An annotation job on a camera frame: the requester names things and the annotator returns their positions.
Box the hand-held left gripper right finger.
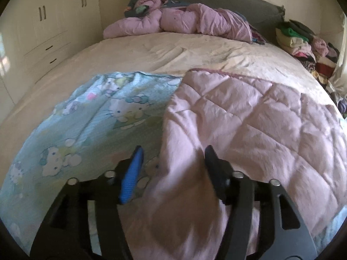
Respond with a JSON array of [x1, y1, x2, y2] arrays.
[[205, 145, 318, 260]]

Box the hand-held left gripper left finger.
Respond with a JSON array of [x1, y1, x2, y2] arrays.
[[30, 145, 144, 260]]

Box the pink quilted jacket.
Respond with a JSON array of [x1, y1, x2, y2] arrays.
[[119, 68, 347, 260]]

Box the pile of mixed clothes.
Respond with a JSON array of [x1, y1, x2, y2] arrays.
[[275, 19, 347, 120]]

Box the light blue cartoon printed blanket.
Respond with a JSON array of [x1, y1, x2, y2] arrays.
[[0, 71, 347, 252]]

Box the bed with cream sheet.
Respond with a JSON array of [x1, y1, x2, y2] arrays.
[[0, 31, 342, 130]]

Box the cream curtain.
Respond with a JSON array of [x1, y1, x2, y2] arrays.
[[329, 13, 347, 90]]

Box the crumpled pink duvet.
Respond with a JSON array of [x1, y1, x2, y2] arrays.
[[103, 0, 254, 44]]

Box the grey padded headboard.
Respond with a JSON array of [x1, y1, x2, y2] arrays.
[[129, 0, 286, 42]]

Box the dark printed pillow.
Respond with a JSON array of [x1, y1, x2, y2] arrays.
[[125, 0, 190, 17]]

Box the cream wardrobe with drawers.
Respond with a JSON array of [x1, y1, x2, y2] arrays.
[[0, 0, 102, 106]]

